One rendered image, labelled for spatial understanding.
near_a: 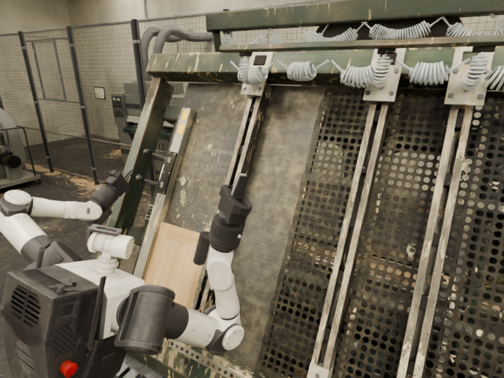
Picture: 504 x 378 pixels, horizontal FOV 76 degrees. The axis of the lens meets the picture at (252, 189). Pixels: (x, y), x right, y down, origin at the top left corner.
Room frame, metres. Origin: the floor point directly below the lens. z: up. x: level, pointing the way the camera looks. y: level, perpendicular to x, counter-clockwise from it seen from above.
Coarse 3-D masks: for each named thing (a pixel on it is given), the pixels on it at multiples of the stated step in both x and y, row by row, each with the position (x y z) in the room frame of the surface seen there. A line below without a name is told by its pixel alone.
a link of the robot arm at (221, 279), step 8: (216, 256) 0.75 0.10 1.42; (224, 256) 0.76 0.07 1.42; (208, 264) 0.74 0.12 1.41; (216, 264) 0.74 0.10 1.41; (224, 264) 0.74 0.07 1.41; (208, 272) 0.74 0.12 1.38; (216, 272) 0.74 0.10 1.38; (224, 272) 0.74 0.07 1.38; (216, 280) 0.74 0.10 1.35; (224, 280) 0.74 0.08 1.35; (232, 280) 0.76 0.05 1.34; (216, 288) 0.75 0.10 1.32; (224, 288) 0.75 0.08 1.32
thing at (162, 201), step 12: (180, 120) 1.55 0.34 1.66; (192, 120) 1.56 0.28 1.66; (180, 144) 1.47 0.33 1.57; (180, 156) 1.47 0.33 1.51; (168, 192) 1.38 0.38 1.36; (156, 204) 1.36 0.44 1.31; (168, 204) 1.38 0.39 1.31; (156, 216) 1.33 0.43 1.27; (156, 228) 1.30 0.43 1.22; (144, 240) 1.29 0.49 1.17; (144, 252) 1.26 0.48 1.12; (144, 264) 1.23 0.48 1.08; (144, 276) 1.22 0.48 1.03
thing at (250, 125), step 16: (240, 64) 1.28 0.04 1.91; (256, 96) 1.36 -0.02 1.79; (256, 112) 1.34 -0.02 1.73; (240, 128) 1.33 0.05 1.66; (256, 128) 1.34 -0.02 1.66; (240, 144) 1.30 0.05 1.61; (256, 144) 1.34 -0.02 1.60; (240, 160) 1.25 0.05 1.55; (208, 288) 1.02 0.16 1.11; (192, 304) 1.02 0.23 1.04; (208, 304) 1.02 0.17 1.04
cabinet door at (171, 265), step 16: (160, 224) 1.32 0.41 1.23; (160, 240) 1.28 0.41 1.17; (176, 240) 1.25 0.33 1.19; (192, 240) 1.22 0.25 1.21; (160, 256) 1.24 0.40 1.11; (176, 256) 1.21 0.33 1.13; (192, 256) 1.18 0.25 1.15; (160, 272) 1.20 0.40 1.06; (176, 272) 1.17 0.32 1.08; (192, 272) 1.14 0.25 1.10; (176, 288) 1.13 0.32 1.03; (192, 288) 1.10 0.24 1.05
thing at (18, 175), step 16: (0, 112) 5.48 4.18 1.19; (16, 128) 5.18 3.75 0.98; (0, 144) 5.82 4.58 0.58; (16, 144) 5.35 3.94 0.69; (0, 160) 5.08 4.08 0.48; (16, 160) 5.08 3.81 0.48; (0, 176) 5.07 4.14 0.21; (16, 176) 5.09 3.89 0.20; (32, 176) 5.23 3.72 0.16; (0, 192) 4.84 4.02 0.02
